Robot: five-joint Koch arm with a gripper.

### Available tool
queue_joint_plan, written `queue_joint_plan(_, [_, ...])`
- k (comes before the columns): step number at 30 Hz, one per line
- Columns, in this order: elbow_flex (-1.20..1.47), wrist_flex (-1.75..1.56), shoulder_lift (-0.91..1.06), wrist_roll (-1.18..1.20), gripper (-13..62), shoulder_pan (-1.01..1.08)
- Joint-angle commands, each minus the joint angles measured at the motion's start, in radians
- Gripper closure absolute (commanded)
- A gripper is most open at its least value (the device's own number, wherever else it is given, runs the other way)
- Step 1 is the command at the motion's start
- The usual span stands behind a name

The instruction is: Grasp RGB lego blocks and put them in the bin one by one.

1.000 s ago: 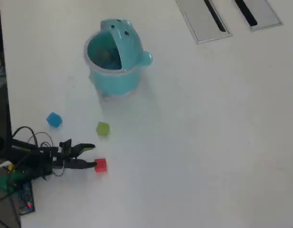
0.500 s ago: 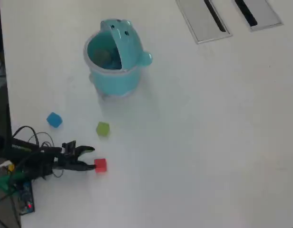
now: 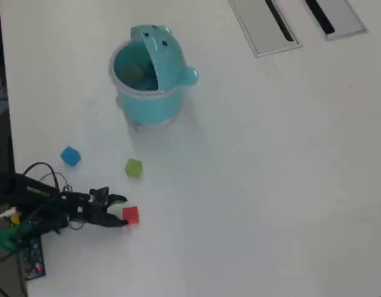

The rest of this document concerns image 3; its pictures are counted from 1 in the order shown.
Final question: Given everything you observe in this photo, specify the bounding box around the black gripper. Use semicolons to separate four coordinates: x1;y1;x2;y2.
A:
59;193;129;229

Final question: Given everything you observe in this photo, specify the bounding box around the red cube block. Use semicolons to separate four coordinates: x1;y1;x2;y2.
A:
122;205;140;225

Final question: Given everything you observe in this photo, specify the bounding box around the green cube block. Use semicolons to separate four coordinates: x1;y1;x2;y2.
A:
125;158;143;179

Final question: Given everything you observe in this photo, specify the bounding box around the blue cube block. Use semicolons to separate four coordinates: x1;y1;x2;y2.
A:
60;146;82;168

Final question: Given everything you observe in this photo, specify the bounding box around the teal hippo shaped bin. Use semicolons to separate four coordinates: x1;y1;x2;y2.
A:
109;24;199;127

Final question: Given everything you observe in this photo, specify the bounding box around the blue controller circuit board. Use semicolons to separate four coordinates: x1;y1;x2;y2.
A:
17;236;46;281

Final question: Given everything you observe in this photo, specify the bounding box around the green table clamp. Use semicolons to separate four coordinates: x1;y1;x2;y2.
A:
0;221;33;253

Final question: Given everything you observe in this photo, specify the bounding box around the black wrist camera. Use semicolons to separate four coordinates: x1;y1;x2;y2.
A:
89;186;110;205

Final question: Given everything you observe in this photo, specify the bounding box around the white cable plug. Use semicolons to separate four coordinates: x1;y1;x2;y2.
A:
0;207;17;231

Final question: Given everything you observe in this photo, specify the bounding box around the black power cable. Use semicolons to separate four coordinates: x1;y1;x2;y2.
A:
0;253;28;297

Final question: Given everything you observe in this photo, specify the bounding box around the silver table cable hatch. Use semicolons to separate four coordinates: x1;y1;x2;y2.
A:
228;0;303;59
301;0;370;41

